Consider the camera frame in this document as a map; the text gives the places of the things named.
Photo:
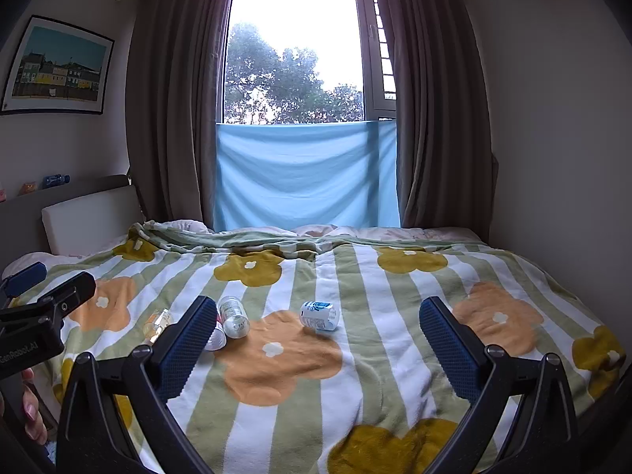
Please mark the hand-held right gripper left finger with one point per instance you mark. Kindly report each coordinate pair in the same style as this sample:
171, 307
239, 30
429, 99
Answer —
190, 348

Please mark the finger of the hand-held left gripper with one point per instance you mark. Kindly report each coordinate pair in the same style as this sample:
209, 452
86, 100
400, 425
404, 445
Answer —
69, 290
24, 276

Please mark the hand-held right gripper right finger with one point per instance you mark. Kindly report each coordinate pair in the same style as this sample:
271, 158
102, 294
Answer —
449, 355

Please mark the white cup with blue label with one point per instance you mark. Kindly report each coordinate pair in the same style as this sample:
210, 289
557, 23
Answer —
321, 315

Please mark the white cup with red rim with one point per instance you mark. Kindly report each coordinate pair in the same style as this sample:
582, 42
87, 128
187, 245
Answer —
217, 339

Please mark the person's left hand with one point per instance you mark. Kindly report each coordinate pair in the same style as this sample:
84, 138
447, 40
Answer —
33, 407

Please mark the clear glass bottle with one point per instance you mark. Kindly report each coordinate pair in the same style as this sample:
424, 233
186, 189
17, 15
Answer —
158, 326

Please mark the grey bed headboard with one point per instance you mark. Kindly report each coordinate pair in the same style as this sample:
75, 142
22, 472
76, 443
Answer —
19, 215

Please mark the white headboard cushion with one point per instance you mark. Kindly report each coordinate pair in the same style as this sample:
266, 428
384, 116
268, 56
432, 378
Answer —
84, 219

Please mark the small orange figurine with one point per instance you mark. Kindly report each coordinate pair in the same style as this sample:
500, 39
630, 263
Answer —
28, 188

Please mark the striped floral blanket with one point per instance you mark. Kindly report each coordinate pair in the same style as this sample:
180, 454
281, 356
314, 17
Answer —
296, 405

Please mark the light blue cloth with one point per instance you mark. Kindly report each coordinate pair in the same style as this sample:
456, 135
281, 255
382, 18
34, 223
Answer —
306, 177

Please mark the brown curtain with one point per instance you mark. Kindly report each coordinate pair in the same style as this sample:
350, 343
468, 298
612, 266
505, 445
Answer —
434, 108
173, 108

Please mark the framed picture of houses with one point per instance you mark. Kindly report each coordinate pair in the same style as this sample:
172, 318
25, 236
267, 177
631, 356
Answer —
59, 66

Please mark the window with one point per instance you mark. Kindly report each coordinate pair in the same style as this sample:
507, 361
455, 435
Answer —
296, 54

